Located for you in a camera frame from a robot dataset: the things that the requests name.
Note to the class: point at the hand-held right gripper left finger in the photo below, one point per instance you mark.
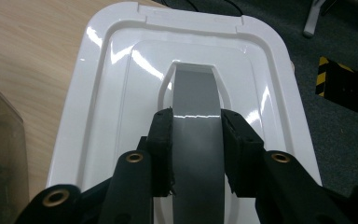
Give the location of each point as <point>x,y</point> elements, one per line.
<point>161,155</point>

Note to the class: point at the clear brown storage box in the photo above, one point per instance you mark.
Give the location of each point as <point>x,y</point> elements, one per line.
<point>3,149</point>

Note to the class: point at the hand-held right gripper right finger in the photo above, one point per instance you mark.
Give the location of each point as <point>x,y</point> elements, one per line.
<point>242,155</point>

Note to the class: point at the black base with yellow stripes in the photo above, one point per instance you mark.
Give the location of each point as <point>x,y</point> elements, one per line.
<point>348,87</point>

